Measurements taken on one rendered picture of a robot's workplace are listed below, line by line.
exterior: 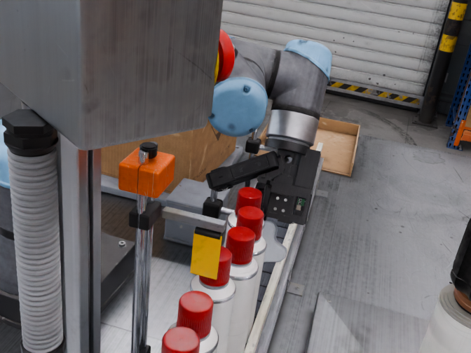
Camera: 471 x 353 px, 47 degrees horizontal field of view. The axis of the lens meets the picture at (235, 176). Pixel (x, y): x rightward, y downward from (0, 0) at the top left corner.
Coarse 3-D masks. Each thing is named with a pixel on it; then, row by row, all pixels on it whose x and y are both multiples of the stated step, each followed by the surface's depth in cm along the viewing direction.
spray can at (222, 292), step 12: (228, 252) 59; (228, 264) 58; (228, 276) 59; (192, 288) 60; (204, 288) 59; (216, 288) 59; (228, 288) 60; (216, 300) 58; (228, 300) 59; (216, 312) 59; (228, 312) 60; (216, 324) 60; (228, 324) 62; (228, 336) 64
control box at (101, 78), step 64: (0, 0) 36; (64, 0) 28; (128, 0) 29; (192, 0) 32; (0, 64) 39; (64, 64) 30; (128, 64) 31; (192, 64) 34; (64, 128) 32; (128, 128) 32; (192, 128) 36
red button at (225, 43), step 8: (224, 32) 38; (224, 40) 37; (224, 48) 37; (232, 48) 38; (224, 56) 37; (232, 56) 38; (224, 64) 38; (232, 64) 38; (224, 72) 38; (224, 80) 39
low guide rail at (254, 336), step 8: (320, 144) 135; (296, 224) 101; (288, 232) 96; (288, 240) 94; (288, 248) 92; (280, 264) 87; (272, 272) 85; (280, 272) 87; (272, 280) 83; (272, 288) 82; (264, 296) 80; (272, 296) 80; (264, 304) 78; (264, 312) 76; (256, 320) 75; (264, 320) 76; (256, 328) 73; (256, 336) 72; (248, 344) 71; (256, 344) 71; (248, 352) 69
